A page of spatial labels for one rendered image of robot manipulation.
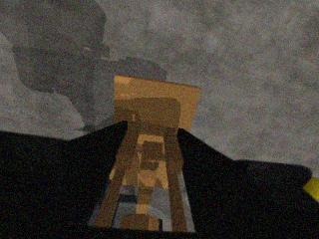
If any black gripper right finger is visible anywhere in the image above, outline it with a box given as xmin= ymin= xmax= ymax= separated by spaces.
xmin=176 ymin=128 xmax=312 ymax=233

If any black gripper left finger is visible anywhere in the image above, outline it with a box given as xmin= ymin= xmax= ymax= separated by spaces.
xmin=0 ymin=120 xmax=128 ymax=225

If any yellow ball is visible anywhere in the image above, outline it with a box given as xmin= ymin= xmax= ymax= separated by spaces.
xmin=302 ymin=177 xmax=319 ymax=199

